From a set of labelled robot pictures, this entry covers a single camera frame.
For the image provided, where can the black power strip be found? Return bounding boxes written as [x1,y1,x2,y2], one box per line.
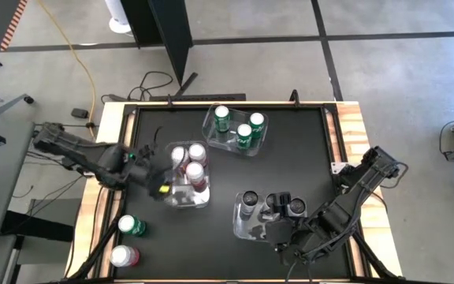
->
[147,92,247,103]

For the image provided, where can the white cylindrical stand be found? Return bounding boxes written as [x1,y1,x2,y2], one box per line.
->
[104,0,133,36]

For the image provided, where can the clear plastic storage bin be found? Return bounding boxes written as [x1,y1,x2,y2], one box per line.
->
[232,190,309,243]
[163,140,212,209]
[202,103,270,158]

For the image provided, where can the black flat panel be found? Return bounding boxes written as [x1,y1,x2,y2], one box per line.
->
[0,210,74,242]

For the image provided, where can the black cable tangle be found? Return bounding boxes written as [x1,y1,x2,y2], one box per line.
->
[100,70,175,103]

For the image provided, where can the black partition panel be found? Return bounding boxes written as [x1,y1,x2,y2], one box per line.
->
[120,0,199,95]

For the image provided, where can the grey desk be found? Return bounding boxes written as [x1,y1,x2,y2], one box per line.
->
[0,118,35,284]

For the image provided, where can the white red Spindrift can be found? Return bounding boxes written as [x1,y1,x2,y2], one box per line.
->
[170,145,191,174]
[109,244,140,268]
[188,142,208,166]
[185,161,207,192]

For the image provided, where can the black rig frame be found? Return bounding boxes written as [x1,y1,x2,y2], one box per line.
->
[64,89,404,284]

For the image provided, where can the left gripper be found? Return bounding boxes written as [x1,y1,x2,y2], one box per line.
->
[133,145,184,203]

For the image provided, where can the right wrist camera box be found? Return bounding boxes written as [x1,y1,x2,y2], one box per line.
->
[265,219,292,244]

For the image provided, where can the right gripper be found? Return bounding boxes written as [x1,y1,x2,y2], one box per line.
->
[276,192,321,256]

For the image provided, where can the yellow cable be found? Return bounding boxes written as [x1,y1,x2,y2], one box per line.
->
[37,0,97,129]

